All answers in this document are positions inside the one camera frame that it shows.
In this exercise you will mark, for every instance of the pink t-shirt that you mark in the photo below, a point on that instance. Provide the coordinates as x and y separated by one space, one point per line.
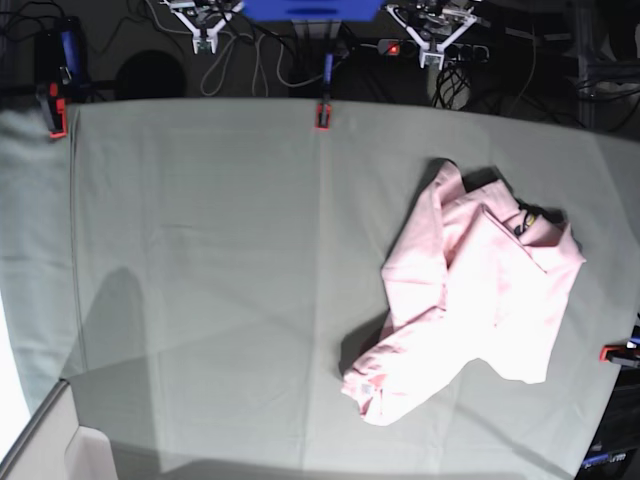
473 275

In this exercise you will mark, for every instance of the black power strip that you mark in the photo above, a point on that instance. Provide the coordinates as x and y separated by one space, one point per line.
454 52

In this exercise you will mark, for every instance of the black round stand base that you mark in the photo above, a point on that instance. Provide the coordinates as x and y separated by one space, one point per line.
150 74

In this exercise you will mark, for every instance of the red clamp at centre edge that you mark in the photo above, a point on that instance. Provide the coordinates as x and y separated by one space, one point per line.
323 116

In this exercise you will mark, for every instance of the red clamp at edge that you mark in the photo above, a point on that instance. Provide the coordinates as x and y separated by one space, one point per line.
53 107
621 355
323 116

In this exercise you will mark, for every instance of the red clamp at left edge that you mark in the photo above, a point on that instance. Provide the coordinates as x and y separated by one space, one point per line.
53 107

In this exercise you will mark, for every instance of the grey-green table cloth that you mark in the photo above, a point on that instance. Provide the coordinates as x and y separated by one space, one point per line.
184 282

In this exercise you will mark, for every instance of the red clamp at right edge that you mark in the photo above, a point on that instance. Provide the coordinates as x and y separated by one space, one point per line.
621 355

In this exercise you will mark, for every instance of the blue clamp handle left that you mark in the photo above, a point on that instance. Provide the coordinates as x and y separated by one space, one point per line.
72 56

